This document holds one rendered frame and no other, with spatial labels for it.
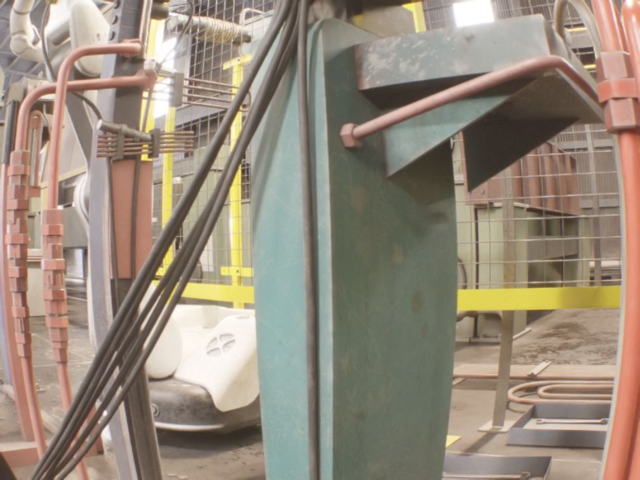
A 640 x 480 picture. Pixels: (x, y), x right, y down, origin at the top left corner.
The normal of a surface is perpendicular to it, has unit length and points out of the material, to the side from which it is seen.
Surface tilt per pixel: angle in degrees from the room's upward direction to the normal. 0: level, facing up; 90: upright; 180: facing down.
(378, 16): 90
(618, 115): 90
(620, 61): 90
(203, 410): 89
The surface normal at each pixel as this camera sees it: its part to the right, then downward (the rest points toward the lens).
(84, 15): 0.73, 0.03
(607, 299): -0.68, 0.00
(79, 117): -0.50, 0.53
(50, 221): 0.33, -0.02
